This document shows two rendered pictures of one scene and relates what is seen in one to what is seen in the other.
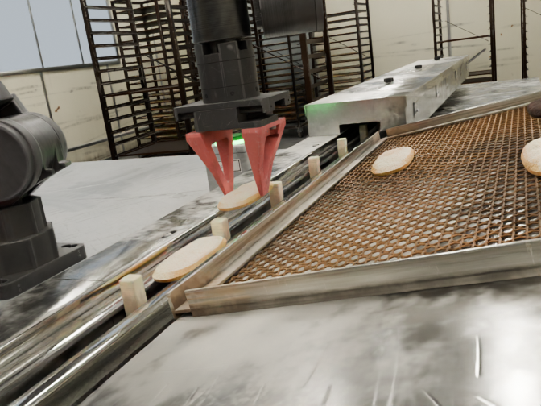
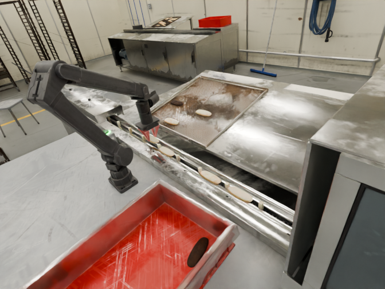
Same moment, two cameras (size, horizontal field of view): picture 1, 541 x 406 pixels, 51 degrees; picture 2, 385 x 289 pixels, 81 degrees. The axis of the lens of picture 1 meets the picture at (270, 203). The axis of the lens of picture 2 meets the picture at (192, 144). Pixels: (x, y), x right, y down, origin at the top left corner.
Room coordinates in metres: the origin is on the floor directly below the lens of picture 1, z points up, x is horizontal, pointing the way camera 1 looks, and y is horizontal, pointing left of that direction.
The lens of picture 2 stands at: (-0.03, 0.81, 1.46)
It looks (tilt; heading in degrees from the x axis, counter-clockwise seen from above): 34 degrees down; 297
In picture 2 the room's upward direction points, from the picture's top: 9 degrees counter-clockwise
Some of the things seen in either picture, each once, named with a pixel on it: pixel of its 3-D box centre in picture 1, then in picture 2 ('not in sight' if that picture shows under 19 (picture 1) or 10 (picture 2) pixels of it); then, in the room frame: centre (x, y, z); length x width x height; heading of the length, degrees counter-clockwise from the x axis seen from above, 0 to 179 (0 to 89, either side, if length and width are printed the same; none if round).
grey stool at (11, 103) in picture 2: not in sight; (14, 117); (3.78, -1.00, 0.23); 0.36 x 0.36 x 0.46; 21
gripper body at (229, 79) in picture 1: (229, 80); (146, 118); (0.58, 0.02, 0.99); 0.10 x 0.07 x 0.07; 65
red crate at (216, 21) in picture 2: not in sight; (214, 21); (1.38, -3.71, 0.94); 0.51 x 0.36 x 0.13; 159
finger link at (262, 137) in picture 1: (245, 150); (150, 130); (0.57, 0.02, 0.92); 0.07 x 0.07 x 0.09; 65
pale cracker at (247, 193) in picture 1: (246, 192); (152, 138); (0.58, 0.02, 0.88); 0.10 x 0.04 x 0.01; 155
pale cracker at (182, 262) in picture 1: (191, 254); (166, 151); (0.47, 0.07, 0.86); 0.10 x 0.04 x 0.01; 155
